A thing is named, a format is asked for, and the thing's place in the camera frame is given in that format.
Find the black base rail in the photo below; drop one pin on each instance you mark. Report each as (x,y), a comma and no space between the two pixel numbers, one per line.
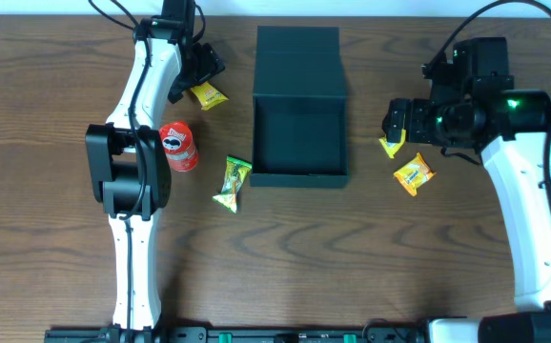
(375,334)

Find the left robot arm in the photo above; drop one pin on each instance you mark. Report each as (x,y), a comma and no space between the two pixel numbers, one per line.
(129,171)

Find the dark green open box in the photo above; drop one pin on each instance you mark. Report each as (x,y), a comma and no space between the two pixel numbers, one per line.
(300,103)

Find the red Pringles can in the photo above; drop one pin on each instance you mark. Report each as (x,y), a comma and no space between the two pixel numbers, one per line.
(178,143)

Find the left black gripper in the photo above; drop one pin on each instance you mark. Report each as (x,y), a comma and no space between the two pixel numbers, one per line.
(204,70)

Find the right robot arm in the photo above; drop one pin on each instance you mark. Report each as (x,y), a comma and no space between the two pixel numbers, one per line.
(474,105)

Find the green snack packet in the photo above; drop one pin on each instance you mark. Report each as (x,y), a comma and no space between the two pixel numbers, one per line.
(235,174)

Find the yellow orange snack packet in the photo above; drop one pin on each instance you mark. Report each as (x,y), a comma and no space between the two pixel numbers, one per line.
(208,96)

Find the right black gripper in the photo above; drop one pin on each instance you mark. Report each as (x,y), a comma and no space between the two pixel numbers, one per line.
(397,120)

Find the orange yellow biscuit packet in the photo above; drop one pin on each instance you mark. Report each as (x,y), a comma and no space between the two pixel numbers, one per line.
(414,174)

